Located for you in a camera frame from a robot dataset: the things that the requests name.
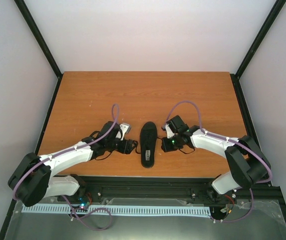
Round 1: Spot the black canvas shoe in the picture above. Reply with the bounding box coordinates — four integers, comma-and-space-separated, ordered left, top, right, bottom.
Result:
140, 121, 158, 168

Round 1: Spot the black shoelace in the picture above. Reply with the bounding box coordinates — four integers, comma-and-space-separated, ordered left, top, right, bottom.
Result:
135, 137, 162, 155

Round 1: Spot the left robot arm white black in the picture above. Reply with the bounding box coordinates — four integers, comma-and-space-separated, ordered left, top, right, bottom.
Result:
8, 121, 138, 207

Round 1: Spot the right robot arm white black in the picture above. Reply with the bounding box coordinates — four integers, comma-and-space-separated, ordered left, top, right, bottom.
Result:
161, 115, 271, 195

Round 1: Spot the left green led circuit board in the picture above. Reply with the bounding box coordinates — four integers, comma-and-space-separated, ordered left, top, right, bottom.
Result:
72, 198, 92, 214

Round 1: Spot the right small connector board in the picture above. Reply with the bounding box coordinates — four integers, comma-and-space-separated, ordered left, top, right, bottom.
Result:
220, 204, 234, 215

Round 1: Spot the clear plastic sheet cover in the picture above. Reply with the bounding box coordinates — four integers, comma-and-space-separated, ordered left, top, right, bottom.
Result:
0, 193, 286, 240

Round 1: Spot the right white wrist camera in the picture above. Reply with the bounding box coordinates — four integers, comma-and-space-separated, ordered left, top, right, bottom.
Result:
162, 123, 175, 139

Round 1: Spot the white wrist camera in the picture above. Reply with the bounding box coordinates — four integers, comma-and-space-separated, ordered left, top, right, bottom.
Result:
162, 123, 175, 139
118, 123, 131, 140

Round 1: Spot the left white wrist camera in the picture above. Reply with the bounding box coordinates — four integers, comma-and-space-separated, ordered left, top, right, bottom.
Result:
118, 123, 131, 140

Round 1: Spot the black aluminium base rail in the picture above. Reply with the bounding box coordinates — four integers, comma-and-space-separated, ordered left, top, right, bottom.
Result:
15, 174, 282, 207

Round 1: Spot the light blue slotted cable duct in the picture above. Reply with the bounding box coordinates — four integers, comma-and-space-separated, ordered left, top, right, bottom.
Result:
22, 203, 211, 218

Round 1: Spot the left black frame post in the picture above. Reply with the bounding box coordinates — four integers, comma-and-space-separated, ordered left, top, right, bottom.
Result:
14, 0, 64, 79

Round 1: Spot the black frame post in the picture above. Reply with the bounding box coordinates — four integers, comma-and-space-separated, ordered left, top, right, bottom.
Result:
234, 0, 286, 78
14, 0, 64, 79

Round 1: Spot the right black frame post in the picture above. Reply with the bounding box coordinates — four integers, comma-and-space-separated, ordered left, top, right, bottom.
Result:
234, 0, 286, 78

